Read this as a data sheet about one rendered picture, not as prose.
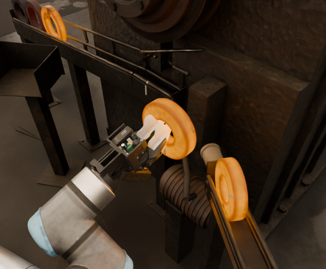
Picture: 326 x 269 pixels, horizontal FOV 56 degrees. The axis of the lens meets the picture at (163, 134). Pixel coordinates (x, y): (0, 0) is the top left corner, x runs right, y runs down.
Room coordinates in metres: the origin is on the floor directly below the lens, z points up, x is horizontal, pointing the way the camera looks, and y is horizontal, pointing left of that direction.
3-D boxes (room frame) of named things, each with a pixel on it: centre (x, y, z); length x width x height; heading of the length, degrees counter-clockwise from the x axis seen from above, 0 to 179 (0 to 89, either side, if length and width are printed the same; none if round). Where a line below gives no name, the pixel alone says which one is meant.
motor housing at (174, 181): (0.60, -0.10, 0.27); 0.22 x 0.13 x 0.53; 44
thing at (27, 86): (1.09, 0.58, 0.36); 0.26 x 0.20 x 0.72; 79
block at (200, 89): (0.77, -0.14, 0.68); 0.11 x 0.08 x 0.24; 134
